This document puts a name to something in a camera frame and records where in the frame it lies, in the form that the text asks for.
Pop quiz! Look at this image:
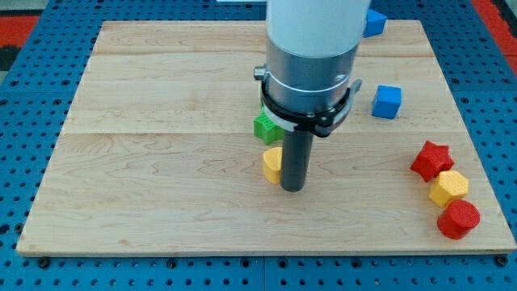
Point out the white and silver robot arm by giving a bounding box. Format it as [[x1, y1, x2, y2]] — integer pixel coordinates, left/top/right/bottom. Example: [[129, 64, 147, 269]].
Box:
[[254, 0, 371, 137]]

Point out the yellow hexagon block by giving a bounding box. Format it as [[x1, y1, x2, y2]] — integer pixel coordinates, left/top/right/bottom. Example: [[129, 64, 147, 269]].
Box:
[[428, 170, 469, 208]]

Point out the green star block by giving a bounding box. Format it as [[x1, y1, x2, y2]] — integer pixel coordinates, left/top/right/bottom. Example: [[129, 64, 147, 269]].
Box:
[[254, 112, 284, 145]]

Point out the yellow heart block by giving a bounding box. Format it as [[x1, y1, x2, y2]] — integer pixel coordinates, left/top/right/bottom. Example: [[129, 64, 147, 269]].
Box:
[[263, 147, 283, 184]]

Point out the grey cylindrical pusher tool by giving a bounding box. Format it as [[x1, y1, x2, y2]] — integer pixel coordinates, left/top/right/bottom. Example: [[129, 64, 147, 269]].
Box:
[[280, 130, 313, 192]]

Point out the wooden board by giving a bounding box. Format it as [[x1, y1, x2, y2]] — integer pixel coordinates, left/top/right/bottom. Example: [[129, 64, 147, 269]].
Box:
[[16, 20, 516, 257]]

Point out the blue cube block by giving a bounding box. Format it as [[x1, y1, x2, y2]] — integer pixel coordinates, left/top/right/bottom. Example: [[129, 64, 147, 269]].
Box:
[[372, 85, 402, 120]]

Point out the blue block at top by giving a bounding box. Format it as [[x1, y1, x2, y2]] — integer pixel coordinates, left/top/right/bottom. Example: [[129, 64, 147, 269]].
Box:
[[363, 9, 388, 38]]

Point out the red star block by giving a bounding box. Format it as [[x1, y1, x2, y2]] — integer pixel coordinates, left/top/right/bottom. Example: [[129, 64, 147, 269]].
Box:
[[410, 141, 455, 182]]

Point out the red cylinder block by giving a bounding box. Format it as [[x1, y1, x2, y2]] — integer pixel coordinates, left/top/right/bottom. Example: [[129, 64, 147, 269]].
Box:
[[437, 200, 481, 240]]

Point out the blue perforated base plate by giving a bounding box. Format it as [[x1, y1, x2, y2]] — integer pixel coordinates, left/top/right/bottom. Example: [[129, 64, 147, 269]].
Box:
[[1, 0, 516, 290]]

